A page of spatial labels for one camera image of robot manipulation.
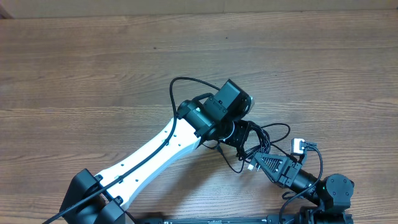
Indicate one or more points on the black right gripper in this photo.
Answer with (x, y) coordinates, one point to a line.
(285, 171)

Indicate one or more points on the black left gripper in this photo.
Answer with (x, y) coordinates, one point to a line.
(237, 139)

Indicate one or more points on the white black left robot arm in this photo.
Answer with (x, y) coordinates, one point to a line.
(106, 196)

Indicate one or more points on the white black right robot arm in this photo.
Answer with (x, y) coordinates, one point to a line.
(331, 196)

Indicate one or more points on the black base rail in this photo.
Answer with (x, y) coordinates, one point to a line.
(270, 219)

